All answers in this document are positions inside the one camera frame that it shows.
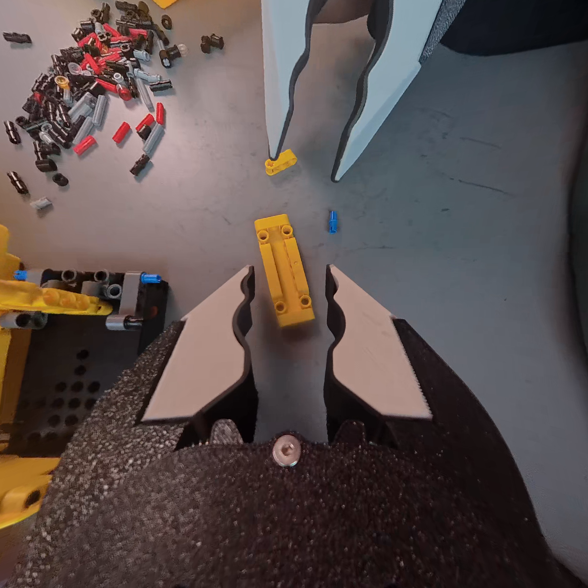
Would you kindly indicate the person's right hand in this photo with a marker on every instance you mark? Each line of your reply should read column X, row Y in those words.
column 344, row 9

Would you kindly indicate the small blue lego pin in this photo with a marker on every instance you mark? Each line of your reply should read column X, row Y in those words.
column 332, row 221

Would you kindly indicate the person's right forearm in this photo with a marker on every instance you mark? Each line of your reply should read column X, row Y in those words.
column 505, row 23

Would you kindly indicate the yellow lego curved panel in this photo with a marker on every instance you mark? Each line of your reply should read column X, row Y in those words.
column 285, row 271

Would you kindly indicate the small yellow lego connector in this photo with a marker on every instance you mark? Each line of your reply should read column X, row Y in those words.
column 280, row 161

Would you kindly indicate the black perforated base block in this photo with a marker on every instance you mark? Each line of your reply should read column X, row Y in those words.
column 92, row 367

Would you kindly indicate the yellow grey lego build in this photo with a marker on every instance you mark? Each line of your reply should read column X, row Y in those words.
column 55, row 301

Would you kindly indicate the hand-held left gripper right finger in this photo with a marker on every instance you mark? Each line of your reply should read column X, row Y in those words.
column 381, row 367

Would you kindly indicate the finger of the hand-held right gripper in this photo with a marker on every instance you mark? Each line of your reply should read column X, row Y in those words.
column 280, row 69
column 395, row 69

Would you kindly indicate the pile of lego pins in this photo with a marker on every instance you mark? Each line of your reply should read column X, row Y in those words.
column 82, row 82

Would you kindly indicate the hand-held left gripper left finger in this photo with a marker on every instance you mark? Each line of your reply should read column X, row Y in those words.
column 197, row 367

